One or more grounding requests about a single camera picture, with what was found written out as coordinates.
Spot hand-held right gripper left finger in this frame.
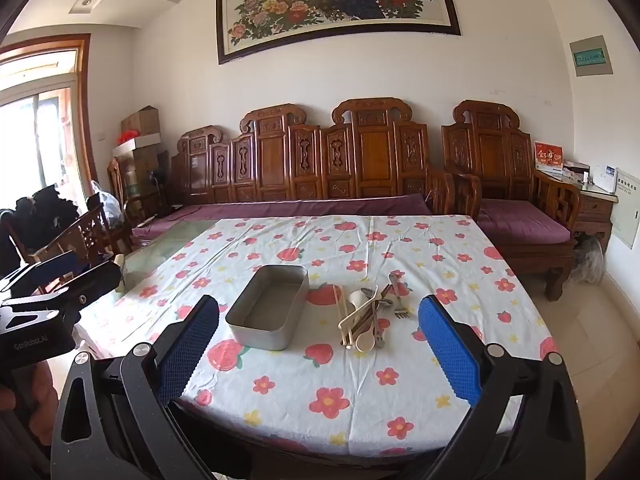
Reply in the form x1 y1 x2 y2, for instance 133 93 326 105
50 294 221 480

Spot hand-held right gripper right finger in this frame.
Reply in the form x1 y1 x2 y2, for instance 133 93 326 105
417 294 587 480

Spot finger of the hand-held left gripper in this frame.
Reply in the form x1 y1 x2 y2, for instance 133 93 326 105
0 251 93 295
0 261 124 335

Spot brown wooden chopstick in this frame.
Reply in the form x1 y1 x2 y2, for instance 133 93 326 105
351 285 394 350
347 284 391 348

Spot long white spoon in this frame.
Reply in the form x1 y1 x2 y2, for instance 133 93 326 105
356 287 380 356

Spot rectangular metal tray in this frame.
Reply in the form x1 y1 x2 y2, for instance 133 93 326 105
225 264 310 352

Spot white soup spoon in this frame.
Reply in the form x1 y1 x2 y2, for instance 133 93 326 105
339 289 372 333

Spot person's left hand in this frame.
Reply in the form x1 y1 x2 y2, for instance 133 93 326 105
0 360 60 441

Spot dark carved wooden chair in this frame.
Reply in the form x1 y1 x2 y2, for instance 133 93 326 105
0 205 123 293

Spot black clothing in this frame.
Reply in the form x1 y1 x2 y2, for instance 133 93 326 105
14 185 81 251

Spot clear plastic bag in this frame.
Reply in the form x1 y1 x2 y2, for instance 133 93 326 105
90 180 123 231

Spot floral strawberry tablecloth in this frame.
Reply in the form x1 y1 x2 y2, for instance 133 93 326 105
75 215 558 458

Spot stacked cardboard boxes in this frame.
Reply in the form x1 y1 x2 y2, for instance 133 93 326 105
115 149 171 198

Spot white flat box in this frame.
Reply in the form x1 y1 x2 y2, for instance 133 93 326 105
112 134 161 158

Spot purple armchair cushion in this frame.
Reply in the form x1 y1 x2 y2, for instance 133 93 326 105
475 199 572 246

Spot wooden framed sliding door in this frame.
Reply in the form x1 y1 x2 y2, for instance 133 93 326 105
0 34 100 211

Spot brown cardboard box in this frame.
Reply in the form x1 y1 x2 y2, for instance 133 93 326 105
120 106 161 137

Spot plastic covered fan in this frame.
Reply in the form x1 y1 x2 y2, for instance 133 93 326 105
570 235 606 286

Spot purple sofa cushion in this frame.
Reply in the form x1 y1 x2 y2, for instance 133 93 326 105
131 195 433 241

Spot carved wooden armchair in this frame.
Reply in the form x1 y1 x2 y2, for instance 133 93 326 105
440 100 583 303

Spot wooden side table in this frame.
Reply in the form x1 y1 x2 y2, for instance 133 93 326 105
535 167 619 256

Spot carved wooden sofa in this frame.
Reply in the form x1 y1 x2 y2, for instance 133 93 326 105
170 99 456 251

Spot red desk calendar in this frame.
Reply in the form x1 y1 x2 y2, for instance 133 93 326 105
534 141 565 173

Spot white router device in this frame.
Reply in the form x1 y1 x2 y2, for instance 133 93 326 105
590 164 618 193

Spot framed peacock painting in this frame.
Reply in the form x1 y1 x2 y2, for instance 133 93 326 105
215 0 462 66

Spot white wall panel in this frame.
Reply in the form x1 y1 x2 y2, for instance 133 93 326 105
610 167 640 250

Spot grey wall electrical box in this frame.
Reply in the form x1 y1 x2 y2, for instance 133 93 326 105
569 35 615 77

